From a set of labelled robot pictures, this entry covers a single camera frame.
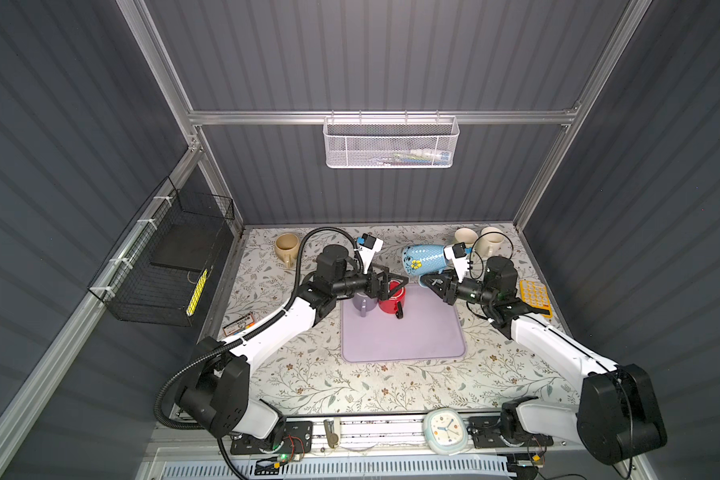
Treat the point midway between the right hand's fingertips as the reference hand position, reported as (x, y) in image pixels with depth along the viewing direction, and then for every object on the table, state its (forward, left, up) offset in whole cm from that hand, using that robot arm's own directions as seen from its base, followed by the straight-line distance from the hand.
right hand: (427, 281), depth 78 cm
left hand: (0, +8, +3) cm, 9 cm away
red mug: (+2, +10, -16) cm, 19 cm away
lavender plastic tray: (-3, -3, -23) cm, 23 cm away
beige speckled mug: (+23, +45, -12) cm, 52 cm away
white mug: (+26, -27, -14) cm, 40 cm away
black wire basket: (-3, +67, +9) cm, 68 cm away
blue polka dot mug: (+1, +3, +8) cm, 9 cm away
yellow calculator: (+9, -40, -21) cm, 46 cm away
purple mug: (+2, +18, -15) cm, 23 cm away
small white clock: (-32, -3, -19) cm, 37 cm away
